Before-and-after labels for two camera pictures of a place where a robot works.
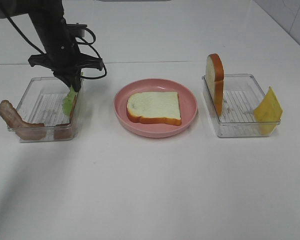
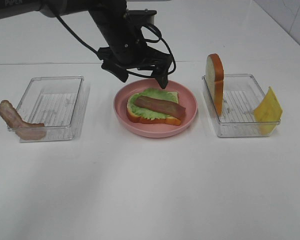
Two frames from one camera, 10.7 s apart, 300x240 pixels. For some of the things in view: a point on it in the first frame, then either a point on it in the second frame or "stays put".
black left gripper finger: [77, 81] -> [160, 73]
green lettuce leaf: [69, 102] -> [154, 93]
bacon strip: [64, 131] -> [163, 106]
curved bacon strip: [25, 131] stays put
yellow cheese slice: [268, 114] stays put
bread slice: [215, 78] stays put
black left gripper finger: [66, 75] -> [121, 73]
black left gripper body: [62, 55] -> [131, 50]
